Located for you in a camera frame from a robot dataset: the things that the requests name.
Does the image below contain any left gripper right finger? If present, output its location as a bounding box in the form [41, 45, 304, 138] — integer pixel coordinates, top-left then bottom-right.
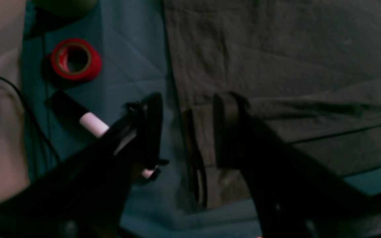
[213, 92, 381, 238]

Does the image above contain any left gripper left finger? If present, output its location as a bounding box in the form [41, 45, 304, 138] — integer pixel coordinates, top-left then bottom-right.
[0, 93, 163, 238]

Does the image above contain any grey T-shirt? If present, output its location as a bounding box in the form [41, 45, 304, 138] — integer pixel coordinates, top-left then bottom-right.
[164, 0, 381, 209]

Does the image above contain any white black marker pen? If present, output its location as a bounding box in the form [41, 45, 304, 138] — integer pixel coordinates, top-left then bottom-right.
[49, 91, 170, 180]

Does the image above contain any red tape roll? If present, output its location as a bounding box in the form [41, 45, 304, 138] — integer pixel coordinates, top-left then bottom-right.
[48, 38, 102, 82]

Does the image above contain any blue table cloth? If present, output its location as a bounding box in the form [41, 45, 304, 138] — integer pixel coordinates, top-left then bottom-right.
[22, 0, 381, 238]

